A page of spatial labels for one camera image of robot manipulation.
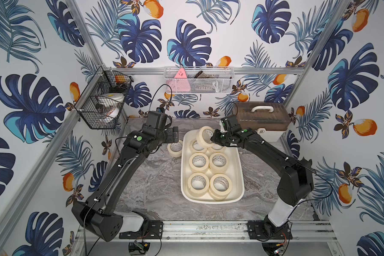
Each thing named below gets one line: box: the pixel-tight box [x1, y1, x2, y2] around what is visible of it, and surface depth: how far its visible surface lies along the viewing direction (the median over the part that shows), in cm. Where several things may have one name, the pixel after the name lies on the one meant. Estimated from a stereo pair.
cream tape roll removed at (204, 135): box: [196, 125, 216, 149], surface depth 83 cm
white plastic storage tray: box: [180, 129, 245, 204], surface depth 89 cm
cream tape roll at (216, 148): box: [209, 143, 227, 153], surface depth 102 cm
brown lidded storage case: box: [232, 101, 291, 142], surface depth 97 cm
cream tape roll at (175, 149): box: [166, 139, 183, 158], surface depth 103 cm
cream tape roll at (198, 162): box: [188, 152, 210, 173], surface depth 92 cm
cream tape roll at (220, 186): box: [208, 173, 233, 201], surface depth 84 cm
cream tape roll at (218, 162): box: [209, 152, 230, 174], surface depth 92 cm
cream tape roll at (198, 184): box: [187, 172, 211, 198], surface depth 85 cm
